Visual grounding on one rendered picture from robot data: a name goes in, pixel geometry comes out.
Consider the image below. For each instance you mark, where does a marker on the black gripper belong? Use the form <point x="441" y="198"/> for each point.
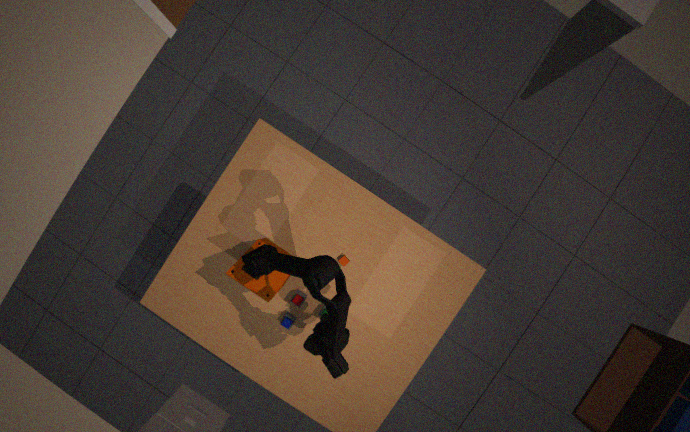
<point x="319" y="326"/>

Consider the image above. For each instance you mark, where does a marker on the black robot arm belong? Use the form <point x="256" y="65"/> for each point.
<point x="315" y="273"/>

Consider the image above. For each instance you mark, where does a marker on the blue button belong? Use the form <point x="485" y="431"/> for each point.
<point x="288" y="320"/>

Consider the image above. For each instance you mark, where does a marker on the red button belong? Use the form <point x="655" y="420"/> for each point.
<point x="298" y="298"/>

